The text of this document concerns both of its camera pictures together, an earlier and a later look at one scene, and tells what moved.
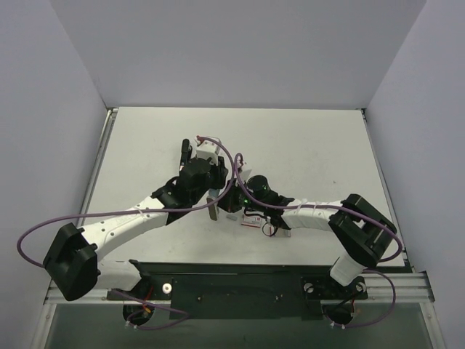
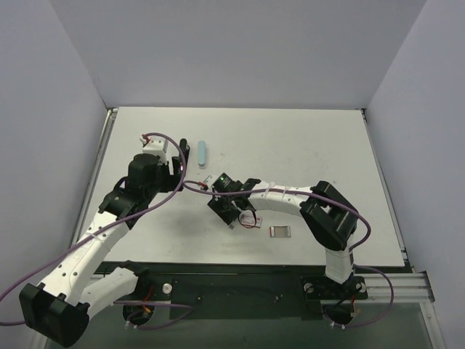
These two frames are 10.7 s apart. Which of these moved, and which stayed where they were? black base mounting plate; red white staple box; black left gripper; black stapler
Moved: black left gripper
Stayed: black stapler; red white staple box; black base mounting plate
